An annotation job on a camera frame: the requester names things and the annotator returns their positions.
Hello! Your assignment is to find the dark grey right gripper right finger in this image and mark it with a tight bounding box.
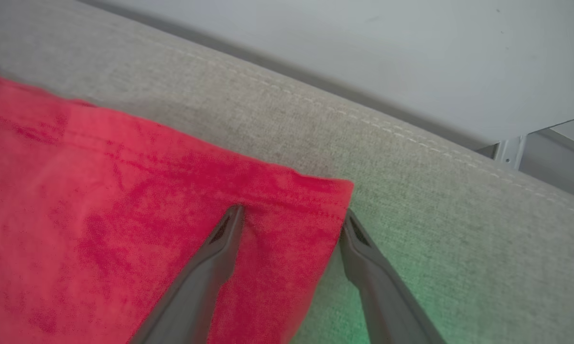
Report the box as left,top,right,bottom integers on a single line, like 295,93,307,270
340,210,447,344

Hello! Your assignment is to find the red shirt with white sleeves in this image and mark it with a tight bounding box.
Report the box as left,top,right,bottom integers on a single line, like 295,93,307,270
0,69,355,344

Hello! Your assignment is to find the grey wall panel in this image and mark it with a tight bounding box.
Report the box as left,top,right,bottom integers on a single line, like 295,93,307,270
476,114,574,202

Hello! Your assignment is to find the grey fabric sofa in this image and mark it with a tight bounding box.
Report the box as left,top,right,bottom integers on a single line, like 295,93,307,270
0,0,574,344

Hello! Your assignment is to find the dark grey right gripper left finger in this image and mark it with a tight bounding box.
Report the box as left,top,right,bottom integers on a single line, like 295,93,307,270
129,205,245,344

